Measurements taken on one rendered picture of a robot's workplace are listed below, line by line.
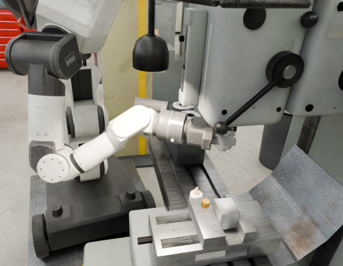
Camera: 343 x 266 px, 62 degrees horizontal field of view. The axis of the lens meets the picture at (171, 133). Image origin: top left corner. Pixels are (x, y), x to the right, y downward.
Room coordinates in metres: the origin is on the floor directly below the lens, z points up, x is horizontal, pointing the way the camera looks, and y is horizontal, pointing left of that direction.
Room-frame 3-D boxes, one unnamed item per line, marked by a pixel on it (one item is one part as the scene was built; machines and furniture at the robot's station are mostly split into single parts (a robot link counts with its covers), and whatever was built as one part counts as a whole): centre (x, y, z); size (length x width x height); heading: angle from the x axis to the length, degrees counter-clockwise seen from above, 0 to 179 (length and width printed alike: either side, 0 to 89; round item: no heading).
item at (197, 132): (0.68, -0.05, 1.24); 0.13 x 0.12 x 0.10; 169
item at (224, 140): (0.63, -0.14, 1.24); 0.06 x 0.02 x 0.03; 79
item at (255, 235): (0.58, -0.13, 0.98); 0.35 x 0.15 x 0.11; 104
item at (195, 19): (0.64, -0.04, 1.45); 0.04 x 0.04 x 0.21; 14
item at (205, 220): (0.57, -0.11, 1.01); 0.15 x 0.06 x 0.04; 14
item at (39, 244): (0.92, 0.59, 0.50); 0.20 x 0.05 x 0.20; 24
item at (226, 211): (0.59, -0.16, 1.03); 0.06 x 0.05 x 0.06; 14
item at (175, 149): (1.07, -0.06, 1.02); 0.22 x 0.12 x 0.20; 15
